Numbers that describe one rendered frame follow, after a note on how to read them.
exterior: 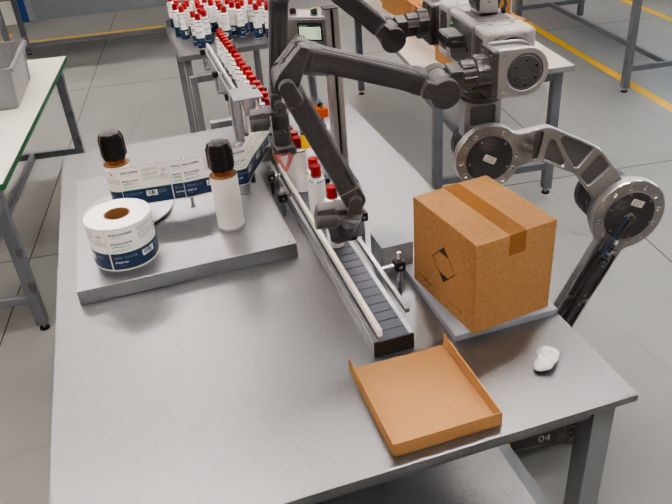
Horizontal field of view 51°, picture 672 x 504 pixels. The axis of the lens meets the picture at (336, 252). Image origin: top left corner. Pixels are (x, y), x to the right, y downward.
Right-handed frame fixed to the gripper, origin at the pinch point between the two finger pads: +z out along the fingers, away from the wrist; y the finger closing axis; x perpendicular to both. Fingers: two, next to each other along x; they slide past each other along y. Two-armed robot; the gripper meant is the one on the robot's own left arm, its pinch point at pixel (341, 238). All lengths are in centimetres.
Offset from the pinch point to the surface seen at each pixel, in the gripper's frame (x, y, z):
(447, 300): 28.6, -19.4, -16.6
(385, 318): 29.5, -1.4, -16.7
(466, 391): 54, -11, -31
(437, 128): -93, -102, 133
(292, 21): -71, -2, -7
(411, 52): -150, -109, 147
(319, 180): -21.9, 0.1, 5.7
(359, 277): 13.7, -1.2, -3.3
